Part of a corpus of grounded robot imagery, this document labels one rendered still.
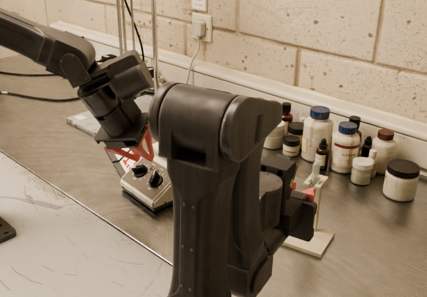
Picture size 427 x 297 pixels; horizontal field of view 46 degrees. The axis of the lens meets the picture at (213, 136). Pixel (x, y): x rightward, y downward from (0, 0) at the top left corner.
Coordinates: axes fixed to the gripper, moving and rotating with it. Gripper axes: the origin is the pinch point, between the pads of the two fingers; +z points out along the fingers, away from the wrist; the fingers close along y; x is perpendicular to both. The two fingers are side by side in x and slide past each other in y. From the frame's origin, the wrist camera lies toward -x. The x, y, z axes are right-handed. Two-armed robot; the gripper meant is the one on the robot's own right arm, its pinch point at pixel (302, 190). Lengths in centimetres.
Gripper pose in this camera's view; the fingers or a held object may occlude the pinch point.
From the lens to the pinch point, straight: 87.0
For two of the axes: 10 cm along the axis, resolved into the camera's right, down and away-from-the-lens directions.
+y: -8.6, -2.2, 4.6
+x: -0.2, 9.2, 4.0
